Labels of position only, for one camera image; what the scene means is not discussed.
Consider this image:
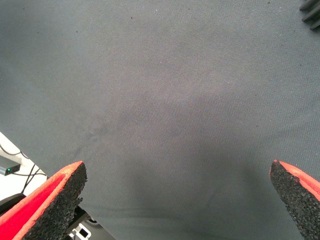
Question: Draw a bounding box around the aluminium frame piece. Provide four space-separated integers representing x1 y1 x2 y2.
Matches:
66 204 111 240

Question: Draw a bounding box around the grey box with green light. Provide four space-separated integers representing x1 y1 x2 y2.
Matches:
0 155 21 176

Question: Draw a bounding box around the black floor cable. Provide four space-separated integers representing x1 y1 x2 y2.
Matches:
0 144 30 160
12 163 48 195

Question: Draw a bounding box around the steel planetary gear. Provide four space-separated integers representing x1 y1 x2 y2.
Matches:
299 0 320 30

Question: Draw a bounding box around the dark grey table cloth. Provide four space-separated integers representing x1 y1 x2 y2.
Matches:
0 0 320 240

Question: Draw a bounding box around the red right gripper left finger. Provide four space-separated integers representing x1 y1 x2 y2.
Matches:
0 160 88 240

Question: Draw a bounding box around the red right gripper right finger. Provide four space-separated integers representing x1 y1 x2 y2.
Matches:
269 159 320 240

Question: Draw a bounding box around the black rounded base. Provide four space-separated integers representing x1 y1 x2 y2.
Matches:
0 193 27 216

